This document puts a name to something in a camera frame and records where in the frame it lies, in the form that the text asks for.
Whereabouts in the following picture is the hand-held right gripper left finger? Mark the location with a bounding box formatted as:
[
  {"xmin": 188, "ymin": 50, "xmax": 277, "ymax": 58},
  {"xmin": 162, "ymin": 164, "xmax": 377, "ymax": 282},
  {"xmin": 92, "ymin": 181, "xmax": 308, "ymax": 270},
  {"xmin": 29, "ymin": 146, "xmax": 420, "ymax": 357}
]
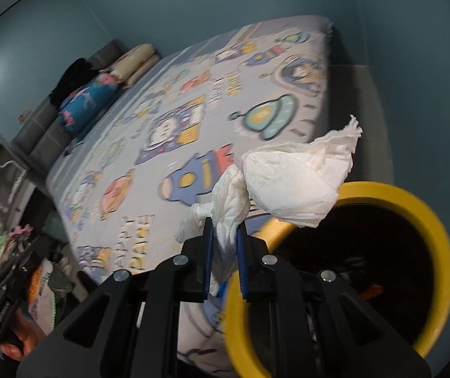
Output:
[{"xmin": 16, "ymin": 216, "xmax": 214, "ymax": 378}]

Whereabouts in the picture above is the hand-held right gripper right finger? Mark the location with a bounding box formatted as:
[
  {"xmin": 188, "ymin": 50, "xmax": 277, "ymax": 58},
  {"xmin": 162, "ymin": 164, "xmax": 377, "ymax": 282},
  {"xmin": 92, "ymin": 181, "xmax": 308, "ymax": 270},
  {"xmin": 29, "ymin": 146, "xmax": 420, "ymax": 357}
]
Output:
[{"xmin": 236, "ymin": 227, "xmax": 432, "ymax": 378}]

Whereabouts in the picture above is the knotted white tissue bundle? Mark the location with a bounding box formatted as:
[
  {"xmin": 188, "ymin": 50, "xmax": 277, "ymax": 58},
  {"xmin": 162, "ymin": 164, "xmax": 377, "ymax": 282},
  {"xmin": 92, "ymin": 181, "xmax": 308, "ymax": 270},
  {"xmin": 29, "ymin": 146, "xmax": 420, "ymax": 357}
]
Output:
[{"xmin": 174, "ymin": 115, "xmax": 363, "ymax": 296}]

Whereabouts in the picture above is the orange snack wrapper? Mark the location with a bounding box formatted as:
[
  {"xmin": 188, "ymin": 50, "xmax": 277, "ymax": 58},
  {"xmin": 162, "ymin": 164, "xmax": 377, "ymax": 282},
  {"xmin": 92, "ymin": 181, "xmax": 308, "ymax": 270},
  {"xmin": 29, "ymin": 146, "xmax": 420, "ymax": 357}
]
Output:
[{"xmin": 361, "ymin": 283, "xmax": 385, "ymax": 300}]

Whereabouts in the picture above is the yellow trash bin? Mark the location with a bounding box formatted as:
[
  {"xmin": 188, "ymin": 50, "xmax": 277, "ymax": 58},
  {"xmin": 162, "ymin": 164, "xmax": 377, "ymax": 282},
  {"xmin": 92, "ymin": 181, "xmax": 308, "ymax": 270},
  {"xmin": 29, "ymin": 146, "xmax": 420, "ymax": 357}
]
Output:
[{"xmin": 223, "ymin": 181, "xmax": 450, "ymax": 378}]

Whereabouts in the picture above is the person's left hand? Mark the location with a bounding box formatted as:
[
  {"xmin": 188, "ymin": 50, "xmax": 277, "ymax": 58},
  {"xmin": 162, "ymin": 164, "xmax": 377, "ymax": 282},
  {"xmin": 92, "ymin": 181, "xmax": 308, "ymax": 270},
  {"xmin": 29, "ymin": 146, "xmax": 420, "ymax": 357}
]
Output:
[{"xmin": 0, "ymin": 309, "xmax": 48, "ymax": 361}]

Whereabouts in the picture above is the green waste basket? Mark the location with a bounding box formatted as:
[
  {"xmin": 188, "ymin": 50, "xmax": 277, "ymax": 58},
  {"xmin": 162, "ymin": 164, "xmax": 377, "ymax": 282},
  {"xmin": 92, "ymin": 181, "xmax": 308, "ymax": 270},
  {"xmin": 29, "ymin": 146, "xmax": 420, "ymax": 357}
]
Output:
[{"xmin": 41, "ymin": 209, "xmax": 70, "ymax": 245}]

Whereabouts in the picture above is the white desk lamp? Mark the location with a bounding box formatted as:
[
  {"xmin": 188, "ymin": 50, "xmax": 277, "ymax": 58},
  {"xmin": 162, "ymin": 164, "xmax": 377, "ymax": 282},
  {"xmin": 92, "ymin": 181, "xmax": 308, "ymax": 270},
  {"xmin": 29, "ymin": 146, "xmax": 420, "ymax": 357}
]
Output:
[{"xmin": 0, "ymin": 159, "xmax": 26, "ymax": 201}]

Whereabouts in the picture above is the grey padded headboard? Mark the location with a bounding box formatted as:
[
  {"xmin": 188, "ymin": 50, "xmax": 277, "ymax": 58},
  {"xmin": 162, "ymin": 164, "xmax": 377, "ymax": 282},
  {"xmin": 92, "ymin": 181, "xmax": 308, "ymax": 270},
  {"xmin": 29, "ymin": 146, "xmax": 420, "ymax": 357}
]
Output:
[{"xmin": 10, "ymin": 39, "xmax": 127, "ymax": 174}]

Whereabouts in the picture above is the bed with cartoon printed sheet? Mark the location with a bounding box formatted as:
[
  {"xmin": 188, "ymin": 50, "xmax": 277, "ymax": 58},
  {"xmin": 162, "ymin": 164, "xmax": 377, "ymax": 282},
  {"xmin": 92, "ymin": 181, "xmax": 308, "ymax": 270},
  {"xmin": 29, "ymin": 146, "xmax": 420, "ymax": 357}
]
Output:
[{"xmin": 46, "ymin": 15, "xmax": 333, "ymax": 367}]

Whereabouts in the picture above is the blue floral folded quilt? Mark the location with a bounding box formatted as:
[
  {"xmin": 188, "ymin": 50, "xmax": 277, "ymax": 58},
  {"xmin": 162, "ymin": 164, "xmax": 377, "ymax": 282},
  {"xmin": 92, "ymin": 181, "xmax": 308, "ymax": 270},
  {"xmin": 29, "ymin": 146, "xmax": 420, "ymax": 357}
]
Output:
[{"xmin": 57, "ymin": 73, "xmax": 123, "ymax": 138}]

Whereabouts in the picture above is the beige folded quilt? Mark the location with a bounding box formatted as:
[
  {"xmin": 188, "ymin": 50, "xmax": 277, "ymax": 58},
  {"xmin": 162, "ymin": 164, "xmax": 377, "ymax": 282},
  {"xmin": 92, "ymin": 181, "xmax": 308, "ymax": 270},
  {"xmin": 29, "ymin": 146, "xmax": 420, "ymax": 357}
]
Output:
[{"xmin": 109, "ymin": 43, "xmax": 160, "ymax": 87}]

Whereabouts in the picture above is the black clothes pile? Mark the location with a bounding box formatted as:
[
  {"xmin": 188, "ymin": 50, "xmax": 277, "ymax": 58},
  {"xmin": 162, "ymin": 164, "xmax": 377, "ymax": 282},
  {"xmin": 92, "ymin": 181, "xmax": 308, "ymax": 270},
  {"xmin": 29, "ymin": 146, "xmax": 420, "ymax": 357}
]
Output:
[{"xmin": 49, "ymin": 58, "xmax": 101, "ymax": 105}]

